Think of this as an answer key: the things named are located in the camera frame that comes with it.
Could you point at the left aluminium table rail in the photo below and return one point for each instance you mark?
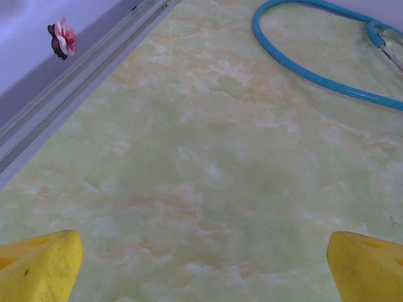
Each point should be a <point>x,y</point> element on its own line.
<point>78,78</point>

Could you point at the blue stethoscope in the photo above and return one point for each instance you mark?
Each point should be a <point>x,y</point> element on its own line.
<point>257,28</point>

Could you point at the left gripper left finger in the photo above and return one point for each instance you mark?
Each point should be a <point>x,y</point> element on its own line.
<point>37,270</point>

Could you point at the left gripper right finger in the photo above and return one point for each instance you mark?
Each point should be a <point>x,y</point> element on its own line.
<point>368,270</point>

